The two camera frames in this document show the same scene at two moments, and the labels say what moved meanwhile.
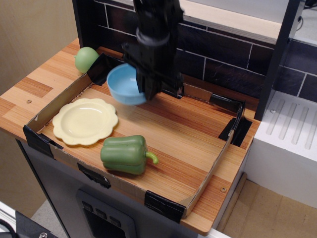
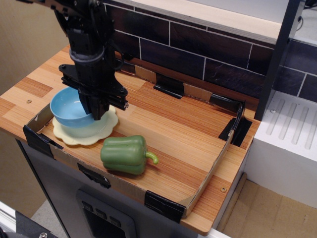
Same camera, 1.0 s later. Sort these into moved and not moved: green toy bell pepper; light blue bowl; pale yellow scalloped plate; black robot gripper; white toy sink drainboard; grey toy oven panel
Moved: black robot gripper; light blue bowl
Not moved: white toy sink drainboard; green toy bell pepper; grey toy oven panel; pale yellow scalloped plate
